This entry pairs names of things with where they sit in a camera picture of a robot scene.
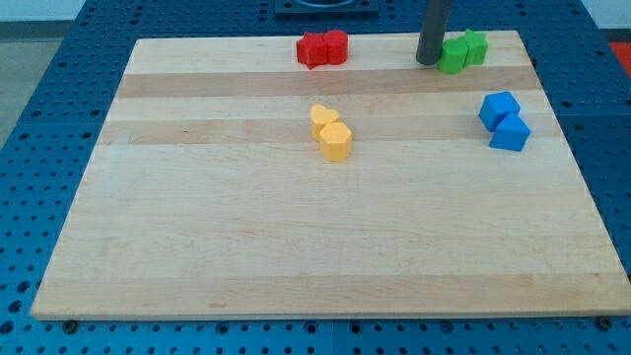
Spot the red star block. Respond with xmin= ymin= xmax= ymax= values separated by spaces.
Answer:
xmin=296 ymin=32 xmax=328 ymax=69

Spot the green star block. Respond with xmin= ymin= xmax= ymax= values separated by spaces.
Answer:
xmin=463 ymin=30 xmax=489 ymax=67

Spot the yellow hexagon block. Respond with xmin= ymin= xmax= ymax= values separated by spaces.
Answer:
xmin=318 ymin=122 xmax=353 ymax=162

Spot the yellow heart block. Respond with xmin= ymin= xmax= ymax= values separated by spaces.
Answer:
xmin=310 ymin=105 xmax=339 ymax=141

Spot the light wooden board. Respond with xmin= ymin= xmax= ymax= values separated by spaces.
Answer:
xmin=32 ymin=31 xmax=630 ymax=320

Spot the red round block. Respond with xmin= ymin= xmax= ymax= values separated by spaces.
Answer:
xmin=323 ymin=30 xmax=349 ymax=65

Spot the green round block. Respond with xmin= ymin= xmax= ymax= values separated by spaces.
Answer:
xmin=438 ymin=38 xmax=468 ymax=74

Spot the blue cube block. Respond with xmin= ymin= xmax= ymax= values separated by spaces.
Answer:
xmin=478 ymin=92 xmax=521 ymax=132

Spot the blue pentagon block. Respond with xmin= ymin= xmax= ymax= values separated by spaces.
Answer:
xmin=489 ymin=113 xmax=530 ymax=152

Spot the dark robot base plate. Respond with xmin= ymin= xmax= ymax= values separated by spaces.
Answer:
xmin=271 ymin=0 xmax=380 ymax=18

